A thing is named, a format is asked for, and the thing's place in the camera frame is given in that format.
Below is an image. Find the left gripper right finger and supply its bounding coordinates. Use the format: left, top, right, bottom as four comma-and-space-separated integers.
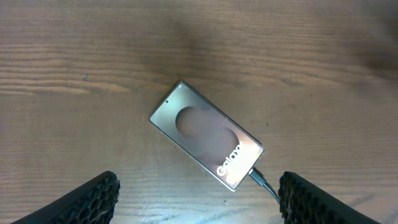
278, 171, 379, 224

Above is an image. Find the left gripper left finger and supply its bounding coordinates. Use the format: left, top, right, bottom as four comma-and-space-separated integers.
12, 171, 121, 224

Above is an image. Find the black USB charging cable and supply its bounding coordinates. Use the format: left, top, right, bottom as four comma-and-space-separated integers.
248, 167, 282, 205

